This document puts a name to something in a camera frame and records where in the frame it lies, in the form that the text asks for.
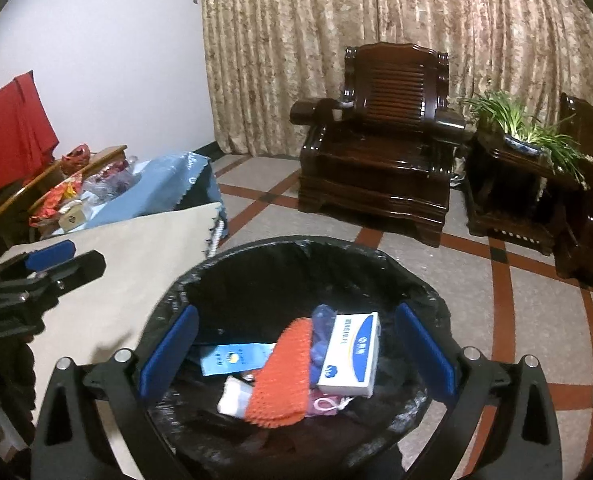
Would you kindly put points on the dark wooden armchair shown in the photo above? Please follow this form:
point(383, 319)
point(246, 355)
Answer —
point(589, 210)
point(376, 155)

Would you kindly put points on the light wooden cabinet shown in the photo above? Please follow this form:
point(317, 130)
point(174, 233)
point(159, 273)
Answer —
point(109, 152)

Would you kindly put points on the white and blue carton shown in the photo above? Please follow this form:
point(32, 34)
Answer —
point(351, 355)

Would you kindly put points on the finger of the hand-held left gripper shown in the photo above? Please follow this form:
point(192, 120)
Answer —
point(79, 267)
point(51, 254)

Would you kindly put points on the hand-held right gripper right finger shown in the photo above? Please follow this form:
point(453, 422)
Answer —
point(424, 355)

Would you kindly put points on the beige tin box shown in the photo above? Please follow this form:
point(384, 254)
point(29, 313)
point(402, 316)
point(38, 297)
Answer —
point(71, 218)

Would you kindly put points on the green potted plant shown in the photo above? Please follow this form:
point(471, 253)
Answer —
point(511, 115)

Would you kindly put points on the red cloth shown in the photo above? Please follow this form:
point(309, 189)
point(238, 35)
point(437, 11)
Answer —
point(9, 135)

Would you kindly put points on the dark blue plastic wrapper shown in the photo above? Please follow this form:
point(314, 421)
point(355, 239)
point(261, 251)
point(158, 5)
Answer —
point(320, 330)

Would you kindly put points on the beige patterned curtain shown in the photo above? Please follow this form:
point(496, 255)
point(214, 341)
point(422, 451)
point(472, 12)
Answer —
point(376, 10)

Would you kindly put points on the brown wooden stand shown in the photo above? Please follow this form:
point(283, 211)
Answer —
point(16, 210)

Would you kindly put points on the clear bag of red fruit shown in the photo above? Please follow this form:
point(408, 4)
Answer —
point(111, 180)

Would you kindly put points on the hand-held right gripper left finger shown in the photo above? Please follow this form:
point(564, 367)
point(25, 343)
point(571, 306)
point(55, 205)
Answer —
point(169, 355)

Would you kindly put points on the purple face mask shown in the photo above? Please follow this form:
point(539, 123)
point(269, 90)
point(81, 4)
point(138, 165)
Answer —
point(326, 405)

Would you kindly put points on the dark wooden side table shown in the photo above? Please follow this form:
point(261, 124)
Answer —
point(506, 195)

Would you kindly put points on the red and yellow packets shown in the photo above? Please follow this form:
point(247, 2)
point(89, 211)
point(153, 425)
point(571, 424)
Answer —
point(56, 200)

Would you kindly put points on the black bag lined trash bin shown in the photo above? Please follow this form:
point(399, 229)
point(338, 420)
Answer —
point(256, 280)

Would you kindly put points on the blue tablecloth table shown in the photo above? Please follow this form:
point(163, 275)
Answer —
point(171, 185)

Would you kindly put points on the light blue packet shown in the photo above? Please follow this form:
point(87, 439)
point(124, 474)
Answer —
point(231, 357)

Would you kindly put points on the white tissue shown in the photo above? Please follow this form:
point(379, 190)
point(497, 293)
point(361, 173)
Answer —
point(234, 395)

